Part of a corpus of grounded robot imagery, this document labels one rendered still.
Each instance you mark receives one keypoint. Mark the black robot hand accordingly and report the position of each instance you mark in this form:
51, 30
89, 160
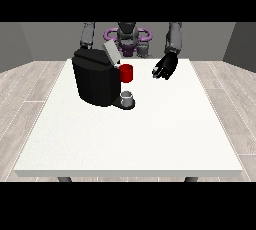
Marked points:
169, 64

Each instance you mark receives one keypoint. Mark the small grey coffee pod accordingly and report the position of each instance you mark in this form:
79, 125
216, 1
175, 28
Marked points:
156, 71

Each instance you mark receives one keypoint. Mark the red pod holder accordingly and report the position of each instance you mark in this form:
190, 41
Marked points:
126, 73

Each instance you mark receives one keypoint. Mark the pale grey machine lid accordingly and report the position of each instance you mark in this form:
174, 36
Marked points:
112, 52

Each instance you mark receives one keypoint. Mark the black coffee machine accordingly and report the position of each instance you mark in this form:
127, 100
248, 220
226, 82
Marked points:
95, 80

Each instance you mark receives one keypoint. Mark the grey robot trunk, purple rings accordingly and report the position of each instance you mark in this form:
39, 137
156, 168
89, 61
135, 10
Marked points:
127, 40

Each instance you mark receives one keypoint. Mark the small grey cup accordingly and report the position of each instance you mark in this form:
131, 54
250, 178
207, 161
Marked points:
126, 98

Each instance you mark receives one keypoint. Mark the dark table leg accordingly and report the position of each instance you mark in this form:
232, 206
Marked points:
191, 179
64, 179

